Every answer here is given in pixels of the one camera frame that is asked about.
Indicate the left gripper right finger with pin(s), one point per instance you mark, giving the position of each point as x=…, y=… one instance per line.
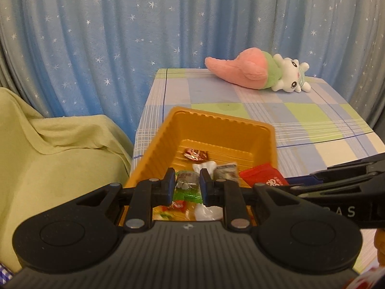
x=226, y=194

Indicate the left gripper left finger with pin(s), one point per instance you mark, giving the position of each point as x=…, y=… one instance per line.
x=146, y=195

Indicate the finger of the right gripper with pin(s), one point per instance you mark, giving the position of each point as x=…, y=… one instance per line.
x=328, y=190
x=357, y=170

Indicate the clear nut snack packet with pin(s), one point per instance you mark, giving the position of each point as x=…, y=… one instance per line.
x=226, y=171

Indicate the yellow candy wrapper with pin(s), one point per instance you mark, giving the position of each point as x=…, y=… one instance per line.
x=164, y=216

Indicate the silver green snack bag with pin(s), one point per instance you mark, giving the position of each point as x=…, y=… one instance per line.
x=201, y=212

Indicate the small red candy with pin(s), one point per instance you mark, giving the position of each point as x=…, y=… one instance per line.
x=178, y=205

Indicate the green candy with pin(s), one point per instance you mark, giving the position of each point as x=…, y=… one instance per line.
x=188, y=187

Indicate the red square snack pouch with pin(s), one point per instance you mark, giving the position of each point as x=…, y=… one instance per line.
x=265, y=174

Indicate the red twisted candy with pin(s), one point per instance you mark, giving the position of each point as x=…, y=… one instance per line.
x=196, y=155

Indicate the right hand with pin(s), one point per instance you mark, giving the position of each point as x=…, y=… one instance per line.
x=379, y=243

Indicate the plaid tablecloth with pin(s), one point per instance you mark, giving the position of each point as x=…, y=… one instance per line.
x=313, y=130

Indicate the orange plastic tray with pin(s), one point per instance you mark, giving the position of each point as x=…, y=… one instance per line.
x=226, y=139

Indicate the green cloth covered sofa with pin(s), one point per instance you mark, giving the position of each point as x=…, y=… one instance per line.
x=48, y=161

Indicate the pink carrot bunny plush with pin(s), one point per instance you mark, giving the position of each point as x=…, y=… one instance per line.
x=257, y=69

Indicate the blue checkered cloth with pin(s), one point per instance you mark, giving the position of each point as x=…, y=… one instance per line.
x=5, y=274

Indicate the blue star curtain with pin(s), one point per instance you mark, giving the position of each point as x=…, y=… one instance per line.
x=86, y=57

